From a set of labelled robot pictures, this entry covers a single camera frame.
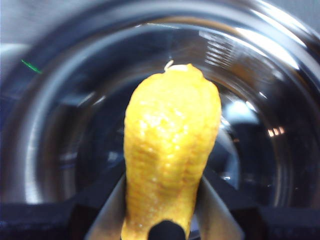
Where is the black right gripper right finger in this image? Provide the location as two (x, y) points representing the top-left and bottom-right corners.
(189, 174), (320, 240)

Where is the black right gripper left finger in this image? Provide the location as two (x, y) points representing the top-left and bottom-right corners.
(0, 173), (127, 240)

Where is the yellow corn cob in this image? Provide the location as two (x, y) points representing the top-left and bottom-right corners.
(120, 63), (223, 240)

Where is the pale green electric cooking pot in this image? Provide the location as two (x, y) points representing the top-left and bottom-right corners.
(0, 0), (320, 208)

